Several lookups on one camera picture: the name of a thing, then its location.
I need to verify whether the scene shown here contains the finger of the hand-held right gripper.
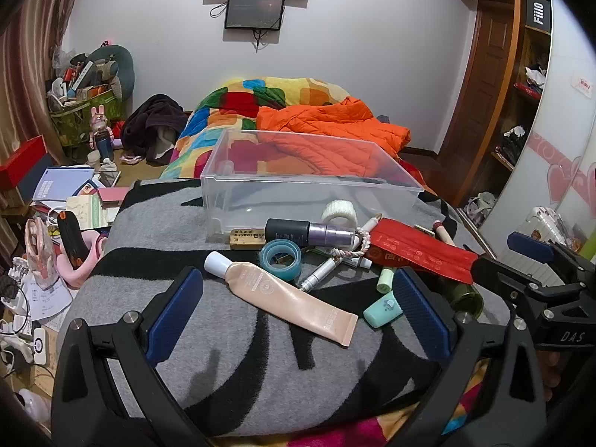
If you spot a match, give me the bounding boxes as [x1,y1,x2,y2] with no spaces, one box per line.
[507,231,590,287]
[469,252,543,305]

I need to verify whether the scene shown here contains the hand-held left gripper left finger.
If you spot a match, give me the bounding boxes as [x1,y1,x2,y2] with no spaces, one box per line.
[51,265,210,447]

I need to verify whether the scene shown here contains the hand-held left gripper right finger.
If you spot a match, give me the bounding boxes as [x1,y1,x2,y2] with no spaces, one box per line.
[393,265,548,447]

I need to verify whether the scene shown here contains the dark green bottle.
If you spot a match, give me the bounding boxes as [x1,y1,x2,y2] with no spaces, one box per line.
[438,275,485,320]

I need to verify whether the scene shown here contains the mint green container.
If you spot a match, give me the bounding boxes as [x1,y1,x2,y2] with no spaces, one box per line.
[363,291,403,329]

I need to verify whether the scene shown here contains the brown lipstick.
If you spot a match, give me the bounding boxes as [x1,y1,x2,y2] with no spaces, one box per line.
[433,220,456,247]

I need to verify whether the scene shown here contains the red paper packet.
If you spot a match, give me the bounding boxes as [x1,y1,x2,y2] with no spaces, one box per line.
[365,220,479,285]

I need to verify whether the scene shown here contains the tan rubber eraser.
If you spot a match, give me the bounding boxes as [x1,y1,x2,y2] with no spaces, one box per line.
[229,229,266,251]

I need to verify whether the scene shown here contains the white marker stick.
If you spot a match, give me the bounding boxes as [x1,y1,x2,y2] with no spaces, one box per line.
[358,214,383,236]

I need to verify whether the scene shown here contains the beige cosmetic tube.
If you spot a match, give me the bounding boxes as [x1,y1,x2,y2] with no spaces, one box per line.
[205,251,358,348]

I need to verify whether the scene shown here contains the blue tape roll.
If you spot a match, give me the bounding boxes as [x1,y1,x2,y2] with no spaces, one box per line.
[259,239,302,282]

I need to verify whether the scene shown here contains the clear plastic storage bin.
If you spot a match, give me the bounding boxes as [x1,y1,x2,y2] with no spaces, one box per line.
[200,129,424,243]

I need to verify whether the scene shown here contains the white tape roll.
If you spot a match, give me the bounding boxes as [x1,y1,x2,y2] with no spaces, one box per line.
[321,199,358,225]

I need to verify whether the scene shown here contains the dark purple spray bottle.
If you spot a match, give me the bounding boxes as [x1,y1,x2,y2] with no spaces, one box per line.
[265,218,361,250]

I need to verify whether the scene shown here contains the person's right hand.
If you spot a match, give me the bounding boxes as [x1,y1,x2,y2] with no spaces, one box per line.
[540,351,562,403]

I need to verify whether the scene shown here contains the white suitcase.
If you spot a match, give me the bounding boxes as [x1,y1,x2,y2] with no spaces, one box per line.
[505,206,587,299]

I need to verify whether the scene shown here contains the white green tube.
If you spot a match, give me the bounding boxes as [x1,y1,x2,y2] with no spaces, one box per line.
[305,247,373,269]

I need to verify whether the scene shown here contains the pink curved massager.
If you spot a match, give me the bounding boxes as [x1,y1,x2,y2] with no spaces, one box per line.
[60,235,110,287]

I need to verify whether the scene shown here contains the black orange tool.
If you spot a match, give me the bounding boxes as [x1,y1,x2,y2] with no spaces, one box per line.
[57,210,91,266]

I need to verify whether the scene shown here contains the pink book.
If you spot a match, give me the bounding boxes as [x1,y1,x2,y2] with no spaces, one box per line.
[96,186,131,206]

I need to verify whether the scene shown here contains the white round-button device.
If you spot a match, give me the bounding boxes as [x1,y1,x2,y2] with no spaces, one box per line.
[28,326,50,366]

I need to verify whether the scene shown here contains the white green book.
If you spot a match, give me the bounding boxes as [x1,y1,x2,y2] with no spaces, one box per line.
[65,193,117,231]

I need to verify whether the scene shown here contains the pink bag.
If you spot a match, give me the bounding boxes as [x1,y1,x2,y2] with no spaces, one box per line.
[25,218,59,280]

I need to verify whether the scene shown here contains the wooden door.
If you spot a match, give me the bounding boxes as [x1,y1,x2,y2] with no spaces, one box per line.
[438,2,515,159]

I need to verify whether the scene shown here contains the blue notebook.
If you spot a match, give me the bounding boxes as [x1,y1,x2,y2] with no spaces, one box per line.
[32,166,96,203]

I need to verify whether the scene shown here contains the blue bottle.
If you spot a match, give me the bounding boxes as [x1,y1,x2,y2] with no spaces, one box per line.
[94,131,114,161]

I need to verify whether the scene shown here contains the white wardrobe door pink hearts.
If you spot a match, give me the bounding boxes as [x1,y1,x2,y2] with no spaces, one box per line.
[479,0,596,252]

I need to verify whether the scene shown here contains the colourful patchwork quilt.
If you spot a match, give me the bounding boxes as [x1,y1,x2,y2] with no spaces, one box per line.
[161,76,424,187]

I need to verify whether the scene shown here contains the wooden shelf unit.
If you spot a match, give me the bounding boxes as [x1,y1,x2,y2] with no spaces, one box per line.
[489,0,555,173]

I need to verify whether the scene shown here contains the dark clothes pile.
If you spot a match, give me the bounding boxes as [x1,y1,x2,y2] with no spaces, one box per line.
[122,94,187,164]

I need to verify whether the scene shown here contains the pink rabbit toy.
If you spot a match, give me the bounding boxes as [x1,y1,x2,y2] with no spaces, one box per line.
[91,105,115,145]

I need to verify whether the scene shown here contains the orange down jacket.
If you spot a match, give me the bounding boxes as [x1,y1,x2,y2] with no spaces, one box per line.
[255,96,411,178]

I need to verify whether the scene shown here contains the green box of clutter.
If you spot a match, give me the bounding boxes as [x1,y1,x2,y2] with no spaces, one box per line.
[49,86,126,147]

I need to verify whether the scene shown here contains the red box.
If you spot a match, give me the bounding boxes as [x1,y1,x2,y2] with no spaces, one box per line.
[0,136,50,189]

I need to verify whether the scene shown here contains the grey green neck pillow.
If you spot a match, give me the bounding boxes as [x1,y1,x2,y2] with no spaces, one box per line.
[88,45,136,101]

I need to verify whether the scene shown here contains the striped curtain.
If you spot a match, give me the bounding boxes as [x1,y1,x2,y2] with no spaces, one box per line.
[0,0,96,168]

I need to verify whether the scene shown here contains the pink white braided bracelet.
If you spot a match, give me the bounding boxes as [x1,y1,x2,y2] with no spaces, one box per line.
[330,226,373,261]

